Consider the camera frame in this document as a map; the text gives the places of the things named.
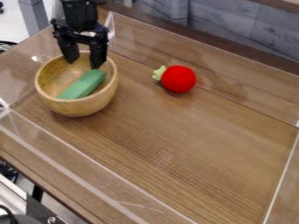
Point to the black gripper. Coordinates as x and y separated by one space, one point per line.
68 36

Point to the green rectangular stick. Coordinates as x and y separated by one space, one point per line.
84 85

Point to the brown wooden bowl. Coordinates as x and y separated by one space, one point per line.
56 76

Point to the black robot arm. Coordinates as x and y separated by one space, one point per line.
75 23

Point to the red plush tomato toy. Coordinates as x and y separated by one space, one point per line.
178 78

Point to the clear acrylic tray walls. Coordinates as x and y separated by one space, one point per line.
204 157

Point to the black table leg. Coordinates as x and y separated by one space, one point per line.
37 193

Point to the grey post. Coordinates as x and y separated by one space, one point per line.
33 15

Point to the black metal bracket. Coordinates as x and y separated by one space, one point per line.
44 215

